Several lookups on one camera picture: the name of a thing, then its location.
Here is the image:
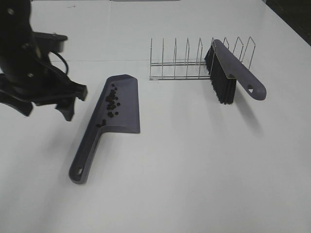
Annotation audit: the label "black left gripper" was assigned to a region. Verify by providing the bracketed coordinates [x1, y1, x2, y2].
[0, 46, 87, 121]

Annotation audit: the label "pile of coffee beans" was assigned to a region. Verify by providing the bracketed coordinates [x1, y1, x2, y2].
[95, 82, 121, 128]

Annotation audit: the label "grey plastic dustpan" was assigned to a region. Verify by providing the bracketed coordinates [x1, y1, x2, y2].
[69, 74, 140, 184]

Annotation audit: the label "grey brush black bristles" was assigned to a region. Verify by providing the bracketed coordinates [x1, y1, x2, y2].
[205, 39, 267, 104]

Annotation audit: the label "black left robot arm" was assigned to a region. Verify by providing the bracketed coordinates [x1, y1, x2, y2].
[0, 0, 87, 121]

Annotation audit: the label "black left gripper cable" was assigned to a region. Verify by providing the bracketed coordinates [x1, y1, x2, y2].
[46, 50, 73, 83]

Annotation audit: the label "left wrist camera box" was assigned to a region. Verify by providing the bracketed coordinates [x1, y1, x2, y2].
[33, 32, 68, 53]

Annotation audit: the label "metal wire dish rack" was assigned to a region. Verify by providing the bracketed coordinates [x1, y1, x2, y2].
[149, 36, 257, 81]

